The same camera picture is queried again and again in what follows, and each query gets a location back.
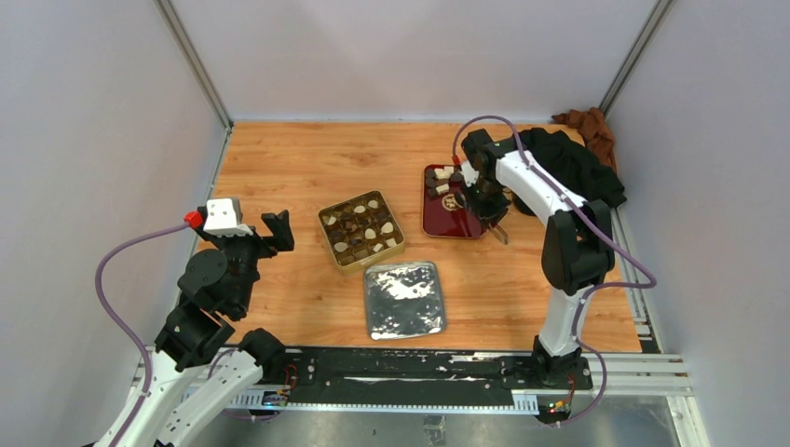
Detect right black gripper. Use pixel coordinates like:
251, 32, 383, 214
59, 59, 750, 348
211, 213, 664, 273
461, 178, 512, 231

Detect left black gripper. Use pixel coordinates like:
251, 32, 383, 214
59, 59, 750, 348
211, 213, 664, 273
195, 208, 293, 313

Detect red chocolate tray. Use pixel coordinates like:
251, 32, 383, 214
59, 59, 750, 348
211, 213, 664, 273
422, 164, 484, 239

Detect gold chocolate tin box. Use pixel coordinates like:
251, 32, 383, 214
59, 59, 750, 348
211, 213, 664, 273
318, 190, 405, 276

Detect metal tongs black tips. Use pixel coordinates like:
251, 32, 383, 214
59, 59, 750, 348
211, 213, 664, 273
490, 225, 510, 245

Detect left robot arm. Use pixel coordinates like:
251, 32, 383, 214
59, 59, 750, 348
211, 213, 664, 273
94, 200, 296, 446

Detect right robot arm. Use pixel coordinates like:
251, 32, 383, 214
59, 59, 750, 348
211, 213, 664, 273
460, 130, 614, 389

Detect black cloth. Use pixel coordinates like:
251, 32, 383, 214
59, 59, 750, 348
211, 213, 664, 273
519, 129, 627, 209

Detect brown cloth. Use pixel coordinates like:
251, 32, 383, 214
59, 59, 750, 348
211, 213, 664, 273
552, 107, 618, 171

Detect silver tin lid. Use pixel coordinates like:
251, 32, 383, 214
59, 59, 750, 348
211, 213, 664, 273
363, 261, 447, 341

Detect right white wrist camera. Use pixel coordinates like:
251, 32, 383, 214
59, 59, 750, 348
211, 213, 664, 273
453, 129, 496, 189

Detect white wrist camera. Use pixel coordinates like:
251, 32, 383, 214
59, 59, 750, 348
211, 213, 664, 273
453, 129, 496, 189
183, 197, 253, 237

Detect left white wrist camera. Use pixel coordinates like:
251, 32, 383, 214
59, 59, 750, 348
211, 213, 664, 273
183, 197, 253, 237

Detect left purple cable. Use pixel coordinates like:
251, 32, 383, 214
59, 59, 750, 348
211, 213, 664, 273
93, 222, 205, 447

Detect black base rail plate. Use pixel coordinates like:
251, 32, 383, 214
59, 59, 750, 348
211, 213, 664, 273
258, 346, 593, 409

